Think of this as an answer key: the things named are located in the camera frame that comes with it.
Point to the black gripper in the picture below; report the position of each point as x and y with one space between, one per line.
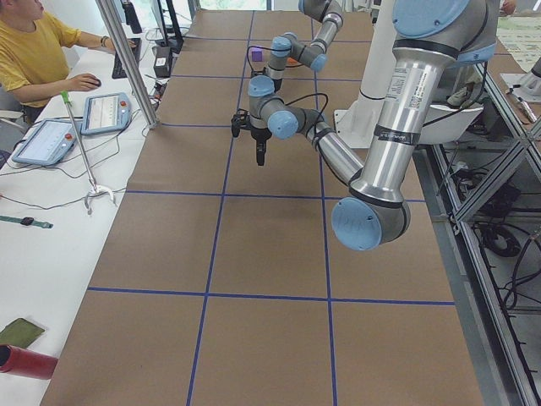
275 84
259 135

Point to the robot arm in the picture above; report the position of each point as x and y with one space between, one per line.
312 55
431 37

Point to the purple foam block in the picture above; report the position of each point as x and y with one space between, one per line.
257 54

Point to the black monitor stand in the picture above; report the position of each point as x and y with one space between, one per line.
167 23

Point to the black power adapter box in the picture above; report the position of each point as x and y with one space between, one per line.
163 62

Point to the far teach pendant tablet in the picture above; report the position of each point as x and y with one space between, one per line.
106 113

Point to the teach pendant tablet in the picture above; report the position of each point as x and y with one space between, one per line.
48 143
106 113

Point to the metal reacher grabber tool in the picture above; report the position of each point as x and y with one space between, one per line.
96 190

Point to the near teach pendant tablet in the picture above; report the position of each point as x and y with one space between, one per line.
48 143

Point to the person in yellow shirt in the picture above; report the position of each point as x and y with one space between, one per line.
34 68

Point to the green cloth pouch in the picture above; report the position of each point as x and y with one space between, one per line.
20 333

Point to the red cylinder bottle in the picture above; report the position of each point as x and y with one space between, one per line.
23 362

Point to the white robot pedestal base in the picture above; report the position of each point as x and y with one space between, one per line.
355 125

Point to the aluminium frame post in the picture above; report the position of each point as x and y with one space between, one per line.
120 41

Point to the green strap smartwatch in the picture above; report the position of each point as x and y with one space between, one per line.
26 221

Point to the aluminium side frame rail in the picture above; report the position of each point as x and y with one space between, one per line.
483 195

